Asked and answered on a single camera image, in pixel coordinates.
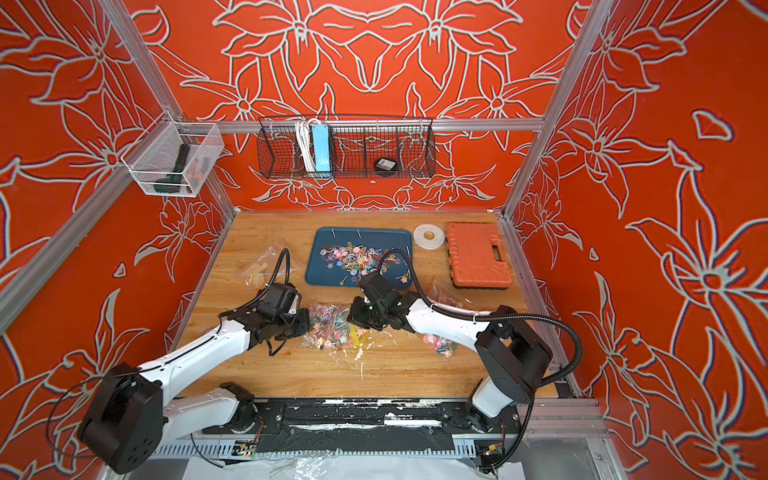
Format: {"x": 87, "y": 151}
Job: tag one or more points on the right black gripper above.
{"x": 358, "y": 312}

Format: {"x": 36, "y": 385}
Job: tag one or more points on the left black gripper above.
{"x": 303, "y": 316}

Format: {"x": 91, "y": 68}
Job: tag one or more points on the candy ziploc bag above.
{"x": 335, "y": 340}
{"x": 257, "y": 272}
{"x": 441, "y": 292}

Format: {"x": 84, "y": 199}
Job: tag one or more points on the dark teal tray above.
{"x": 330, "y": 270}

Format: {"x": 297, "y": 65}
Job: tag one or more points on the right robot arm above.
{"x": 515, "y": 357}

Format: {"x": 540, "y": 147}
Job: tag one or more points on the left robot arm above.
{"x": 136, "y": 410}

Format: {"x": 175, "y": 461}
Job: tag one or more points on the poured candy pile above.
{"x": 360, "y": 261}

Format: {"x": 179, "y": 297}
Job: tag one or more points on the white tape roll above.
{"x": 428, "y": 236}

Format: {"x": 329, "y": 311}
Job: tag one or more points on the orange tool case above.
{"x": 476, "y": 255}

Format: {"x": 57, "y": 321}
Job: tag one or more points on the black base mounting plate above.
{"x": 371, "y": 426}

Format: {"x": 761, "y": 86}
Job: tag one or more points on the green black tool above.
{"x": 171, "y": 182}

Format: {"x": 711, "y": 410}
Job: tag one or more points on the light blue box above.
{"x": 322, "y": 147}

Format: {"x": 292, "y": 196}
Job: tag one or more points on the clear plastic bin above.
{"x": 153, "y": 153}

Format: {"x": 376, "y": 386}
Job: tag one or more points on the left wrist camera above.
{"x": 279, "y": 299}

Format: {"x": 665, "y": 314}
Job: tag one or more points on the black wire basket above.
{"x": 286, "y": 151}

